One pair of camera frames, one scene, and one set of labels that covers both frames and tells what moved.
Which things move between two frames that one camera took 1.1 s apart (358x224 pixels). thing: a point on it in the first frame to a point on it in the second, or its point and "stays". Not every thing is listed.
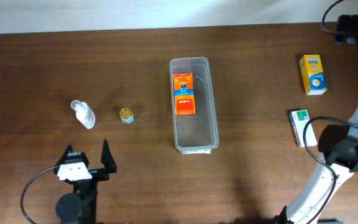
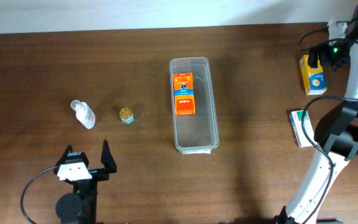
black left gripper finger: x=63 y=157 stays
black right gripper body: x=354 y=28 to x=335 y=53
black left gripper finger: x=107 y=158 stays
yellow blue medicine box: x=312 y=74 stays
